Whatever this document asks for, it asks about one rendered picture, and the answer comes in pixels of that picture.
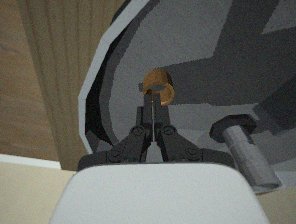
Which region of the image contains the grey metal ring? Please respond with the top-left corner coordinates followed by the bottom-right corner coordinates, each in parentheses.
top-left (230, 141), bottom-right (268, 166)
top-left (222, 125), bottom-right (254, 150)
top-left (238, 159), bottom-right (283, 192)

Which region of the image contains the bronze bushing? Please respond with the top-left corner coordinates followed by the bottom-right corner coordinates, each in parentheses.
top-left (143, 69), bottom-right (175, 106)

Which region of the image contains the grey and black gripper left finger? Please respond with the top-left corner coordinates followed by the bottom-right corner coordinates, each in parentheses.
top-left (77, 94), bottom-right (153, 172)

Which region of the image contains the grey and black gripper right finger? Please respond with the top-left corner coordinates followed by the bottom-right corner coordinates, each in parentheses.
top-left (153, 94), bottom-right (236, 169)

